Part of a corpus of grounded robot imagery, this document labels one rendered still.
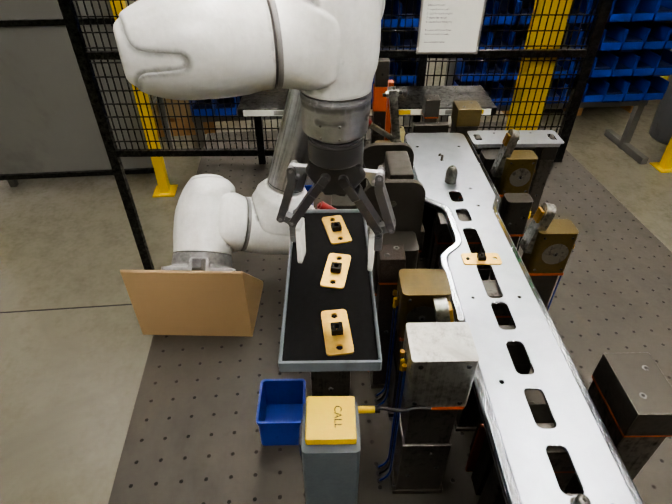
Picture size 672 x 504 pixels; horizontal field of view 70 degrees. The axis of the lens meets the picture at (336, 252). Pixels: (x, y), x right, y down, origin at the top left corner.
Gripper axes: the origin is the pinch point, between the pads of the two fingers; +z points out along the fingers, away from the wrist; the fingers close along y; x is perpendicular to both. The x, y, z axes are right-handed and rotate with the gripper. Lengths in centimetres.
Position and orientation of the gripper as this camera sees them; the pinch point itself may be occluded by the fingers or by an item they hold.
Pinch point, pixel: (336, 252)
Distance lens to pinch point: 76.7
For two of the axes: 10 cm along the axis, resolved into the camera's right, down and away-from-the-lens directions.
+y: 9.9, 1.1, -1.3
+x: 1.7, -6.1, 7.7
